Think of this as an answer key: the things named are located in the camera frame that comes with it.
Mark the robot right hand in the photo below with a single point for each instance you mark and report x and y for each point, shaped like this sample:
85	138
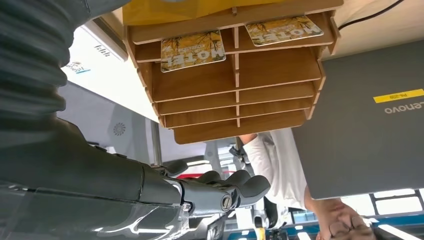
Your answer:
82	185

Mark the wooden card organizer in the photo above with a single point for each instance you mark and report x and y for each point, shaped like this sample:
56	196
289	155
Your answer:
232	79

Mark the person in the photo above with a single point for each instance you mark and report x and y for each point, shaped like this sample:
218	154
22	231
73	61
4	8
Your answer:
281	165

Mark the grey kiosk stand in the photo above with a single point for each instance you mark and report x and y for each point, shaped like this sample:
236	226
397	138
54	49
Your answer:
109	112

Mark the grey laptop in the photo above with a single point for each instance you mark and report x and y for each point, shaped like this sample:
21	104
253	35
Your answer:
357	132

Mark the chrome stanchion post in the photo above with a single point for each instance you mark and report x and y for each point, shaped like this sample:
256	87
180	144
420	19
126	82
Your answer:
156	142

